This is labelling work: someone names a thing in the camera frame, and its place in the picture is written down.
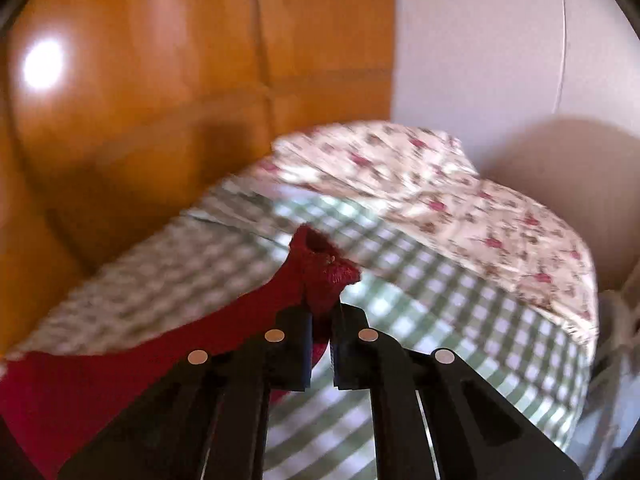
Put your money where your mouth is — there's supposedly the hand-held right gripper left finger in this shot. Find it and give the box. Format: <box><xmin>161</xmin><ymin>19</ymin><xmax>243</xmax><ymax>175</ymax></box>
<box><xmin>57</xmin><ymin>308</ymin><xmax>316</xmax><ymax>480</ymax></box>

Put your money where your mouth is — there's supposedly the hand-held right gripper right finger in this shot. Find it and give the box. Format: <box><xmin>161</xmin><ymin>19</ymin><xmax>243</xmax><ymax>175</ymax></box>
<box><xmin>331</xmin><ymin>304</ymin><xmax>586</xmax><ymax>480</ymax></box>

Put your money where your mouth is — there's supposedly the red knit garment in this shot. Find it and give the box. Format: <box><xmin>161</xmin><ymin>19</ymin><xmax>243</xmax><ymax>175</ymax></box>
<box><xmin>0</xmin><ymin>225</ymin><xmax>363</xmax><ymax>480</ymax></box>

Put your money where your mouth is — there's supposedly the green checked bed sheet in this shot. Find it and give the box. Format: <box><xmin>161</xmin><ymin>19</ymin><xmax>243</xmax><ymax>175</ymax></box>
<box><xmin>5</xmin><ymin>175</ymin><xmax>598</xmax><ymax>480</ymax></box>

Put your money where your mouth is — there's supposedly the floral quilt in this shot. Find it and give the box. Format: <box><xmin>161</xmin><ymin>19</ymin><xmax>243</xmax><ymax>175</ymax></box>
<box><xmin>270</xmin><ymin>121</ymin><xmax>601</xmax><ymax>346</ymax></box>

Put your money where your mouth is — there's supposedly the light grey cloth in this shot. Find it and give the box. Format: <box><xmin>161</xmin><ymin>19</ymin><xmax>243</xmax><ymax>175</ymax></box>
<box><xmin>570</xmin><ymin>260</ymin><xmax>640</xmax><ymax>480</ymax></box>

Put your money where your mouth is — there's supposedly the wooden wardrobe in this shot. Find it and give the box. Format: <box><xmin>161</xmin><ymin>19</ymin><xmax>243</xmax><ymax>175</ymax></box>
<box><xmin>0</xmin><ymin>0</ymin><xmax>401</xmax><ymax>356</ymax></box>

